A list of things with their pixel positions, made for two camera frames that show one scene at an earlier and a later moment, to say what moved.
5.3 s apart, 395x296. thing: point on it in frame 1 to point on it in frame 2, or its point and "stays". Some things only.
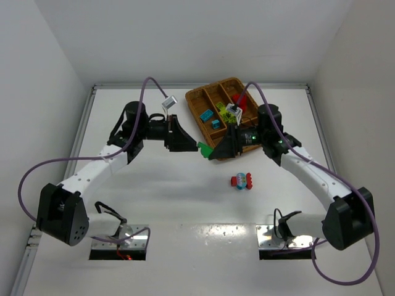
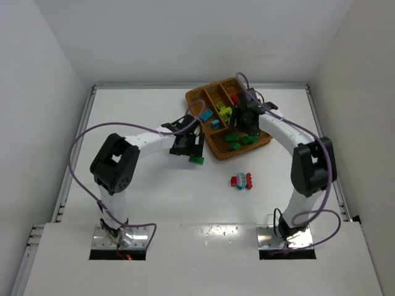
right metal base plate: x=266 y=238 stays
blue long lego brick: x=205 y=115 stays
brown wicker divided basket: x=208 y=105 stays
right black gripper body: x=234 y=139 to x=239 y=115
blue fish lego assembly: x=242 y=181 stays
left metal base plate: x=137 y=242 stays
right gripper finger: x=225 y=148 to x=236 y=117
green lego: x=205 y=149 to x=196 y=160
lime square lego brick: x=220 y=105 stays
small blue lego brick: x=215 y=124 stays
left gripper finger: x=180 y=140 to x=199 y=142
